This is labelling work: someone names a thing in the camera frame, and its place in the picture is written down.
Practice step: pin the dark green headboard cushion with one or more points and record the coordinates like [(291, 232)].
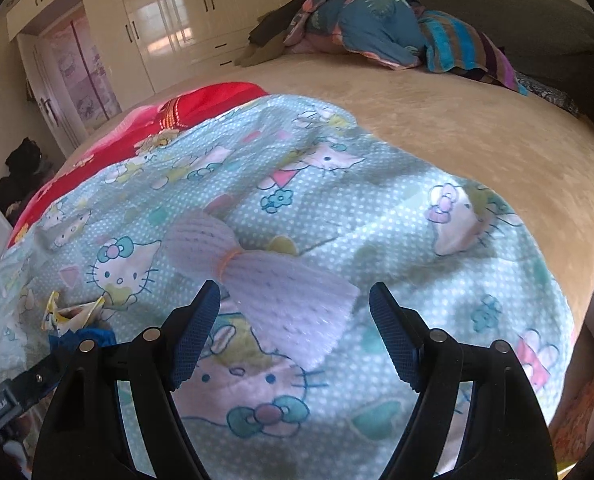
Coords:
[(527, 10)]

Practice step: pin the white door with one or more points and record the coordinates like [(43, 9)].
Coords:
[(52, 105)]

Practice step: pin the black bag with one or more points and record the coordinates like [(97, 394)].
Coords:
[(22, 170)]

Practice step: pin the cat print blanket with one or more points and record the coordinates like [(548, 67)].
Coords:
[(377, 210)]

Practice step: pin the orange patterned cloth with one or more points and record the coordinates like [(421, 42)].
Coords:
[(582, 425)]

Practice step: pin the cream wardrobe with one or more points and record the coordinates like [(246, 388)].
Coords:
[(177, 20)]

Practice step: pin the yellow and white wrapper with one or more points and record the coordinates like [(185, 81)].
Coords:
[(77, 317)]

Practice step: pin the pink printed curtain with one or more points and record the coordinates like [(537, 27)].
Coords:
[(82, 70)]

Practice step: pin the red blanket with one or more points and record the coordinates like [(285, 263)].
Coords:
[(127, 135)]

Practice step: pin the floral quilt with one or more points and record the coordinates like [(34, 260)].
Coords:
[(372, 20)]

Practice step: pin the olive brown cloth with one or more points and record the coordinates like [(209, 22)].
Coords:
[(267, 45)]

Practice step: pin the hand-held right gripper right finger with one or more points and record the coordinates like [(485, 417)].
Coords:
[(392, 340)]

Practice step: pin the white foam net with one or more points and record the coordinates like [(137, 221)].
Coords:
[(287, 300)]

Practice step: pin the grey patterned cloth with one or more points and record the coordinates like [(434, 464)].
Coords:
[(547, 95)]

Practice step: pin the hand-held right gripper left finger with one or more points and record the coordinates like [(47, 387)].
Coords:
[(194, 332)]

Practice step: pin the striped cloth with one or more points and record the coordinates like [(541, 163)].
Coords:
[(457, 40)]

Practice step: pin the orange rubber band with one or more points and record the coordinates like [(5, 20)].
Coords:
[(229, 262)]

